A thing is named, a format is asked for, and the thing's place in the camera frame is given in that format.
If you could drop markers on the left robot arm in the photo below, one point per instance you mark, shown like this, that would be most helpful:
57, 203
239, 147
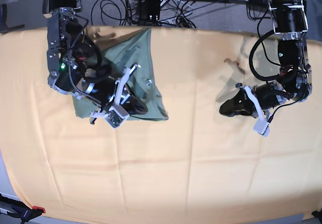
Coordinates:
292, 82

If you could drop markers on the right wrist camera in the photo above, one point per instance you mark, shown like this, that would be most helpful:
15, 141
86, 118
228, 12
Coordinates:
116, 116

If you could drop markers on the blue orange clamp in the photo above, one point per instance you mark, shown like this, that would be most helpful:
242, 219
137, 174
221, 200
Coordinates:
19, 210

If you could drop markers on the yellow table cloth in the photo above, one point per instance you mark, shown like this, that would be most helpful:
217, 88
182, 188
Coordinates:
196, 167

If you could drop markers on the black corner clamp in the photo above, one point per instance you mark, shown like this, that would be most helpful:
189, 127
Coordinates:
317, 214

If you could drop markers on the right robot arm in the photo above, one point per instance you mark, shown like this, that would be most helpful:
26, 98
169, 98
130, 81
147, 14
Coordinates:
67, 34

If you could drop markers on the black camera stand post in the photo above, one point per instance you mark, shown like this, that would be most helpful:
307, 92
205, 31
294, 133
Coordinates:
150, 11

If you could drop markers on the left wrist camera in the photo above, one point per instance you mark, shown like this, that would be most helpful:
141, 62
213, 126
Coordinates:
262, 127

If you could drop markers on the green T-shirt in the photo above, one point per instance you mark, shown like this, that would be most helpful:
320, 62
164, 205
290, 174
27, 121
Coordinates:
129, 58

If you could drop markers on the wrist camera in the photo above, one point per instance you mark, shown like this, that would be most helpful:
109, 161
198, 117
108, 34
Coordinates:
262, 127
116, 116

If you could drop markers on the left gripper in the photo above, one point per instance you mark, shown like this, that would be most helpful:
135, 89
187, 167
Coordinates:
269, 95

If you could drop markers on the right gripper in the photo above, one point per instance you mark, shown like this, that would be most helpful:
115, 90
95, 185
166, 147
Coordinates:
107, 91

